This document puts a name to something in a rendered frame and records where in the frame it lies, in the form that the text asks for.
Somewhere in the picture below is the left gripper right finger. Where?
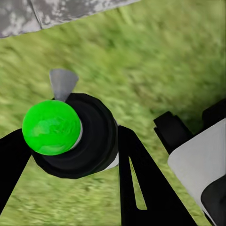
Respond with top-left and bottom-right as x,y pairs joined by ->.
118,125 -> 197,226

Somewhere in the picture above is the insectifuge atomizer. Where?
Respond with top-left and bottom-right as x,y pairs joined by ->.
22,68 -> 119,179

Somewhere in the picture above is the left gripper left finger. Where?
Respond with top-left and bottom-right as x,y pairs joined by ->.
0,129 -> 32,214

